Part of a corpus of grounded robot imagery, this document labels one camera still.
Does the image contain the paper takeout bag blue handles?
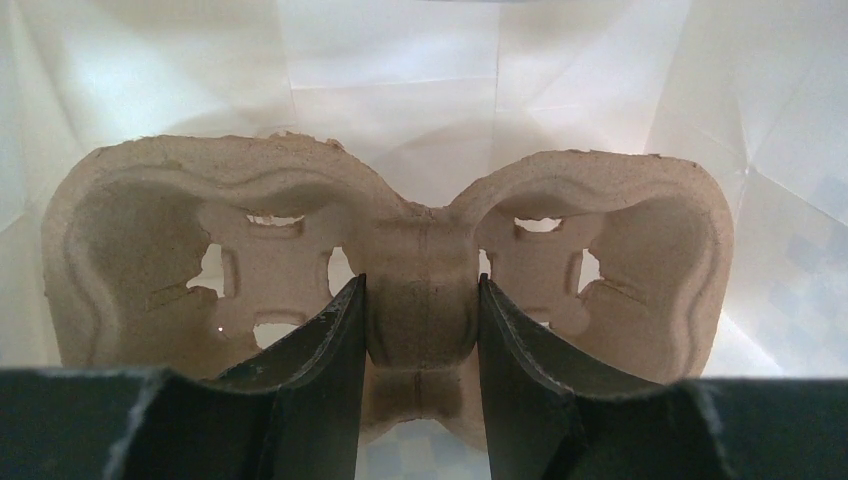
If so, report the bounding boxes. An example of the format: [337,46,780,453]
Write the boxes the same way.
[0,0,848,480]

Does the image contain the separated brown pulp cup carrier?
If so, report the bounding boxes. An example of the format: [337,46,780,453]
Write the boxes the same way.
[41,133,734,448]

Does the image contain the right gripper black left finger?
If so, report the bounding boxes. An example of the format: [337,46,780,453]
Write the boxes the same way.
[1,276,366,479]

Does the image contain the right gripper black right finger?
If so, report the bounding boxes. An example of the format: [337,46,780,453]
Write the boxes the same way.
[478,278,847,479]

